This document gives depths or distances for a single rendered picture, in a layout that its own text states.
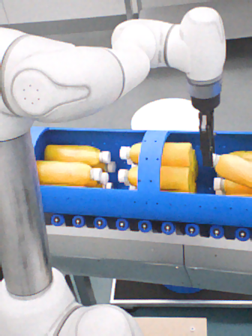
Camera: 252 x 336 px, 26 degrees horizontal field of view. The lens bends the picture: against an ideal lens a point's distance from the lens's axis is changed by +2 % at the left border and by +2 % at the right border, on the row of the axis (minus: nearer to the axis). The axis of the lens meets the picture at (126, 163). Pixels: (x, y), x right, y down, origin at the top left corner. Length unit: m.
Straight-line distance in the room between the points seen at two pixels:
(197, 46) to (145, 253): 0.76
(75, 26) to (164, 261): 3.60
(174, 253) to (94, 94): 1.00
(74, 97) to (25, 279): 0.47
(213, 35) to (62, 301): 0.68
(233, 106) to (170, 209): 2.35
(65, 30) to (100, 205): 3.62
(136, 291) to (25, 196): 1.61
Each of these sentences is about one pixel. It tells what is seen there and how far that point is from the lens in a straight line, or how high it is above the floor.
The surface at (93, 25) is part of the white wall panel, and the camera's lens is 5.06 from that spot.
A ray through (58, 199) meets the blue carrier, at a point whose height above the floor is 1.10.
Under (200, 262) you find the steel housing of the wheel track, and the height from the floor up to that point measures 0.85.
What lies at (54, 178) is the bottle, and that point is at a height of 1.13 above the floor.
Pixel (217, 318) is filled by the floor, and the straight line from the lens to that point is 2.64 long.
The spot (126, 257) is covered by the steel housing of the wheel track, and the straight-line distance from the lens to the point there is 1.79.
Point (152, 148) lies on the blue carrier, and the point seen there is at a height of 1.23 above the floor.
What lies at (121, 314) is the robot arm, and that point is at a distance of 1.13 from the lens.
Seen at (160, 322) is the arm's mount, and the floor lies 1.01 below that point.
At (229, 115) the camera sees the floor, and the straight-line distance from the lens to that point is 3.77.
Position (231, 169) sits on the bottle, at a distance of 1.52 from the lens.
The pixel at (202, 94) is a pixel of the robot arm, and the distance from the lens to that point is 1.36.
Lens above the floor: 2.20
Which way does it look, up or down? 40 degrees down
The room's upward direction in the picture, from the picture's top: 11 degrees counter-clockwise
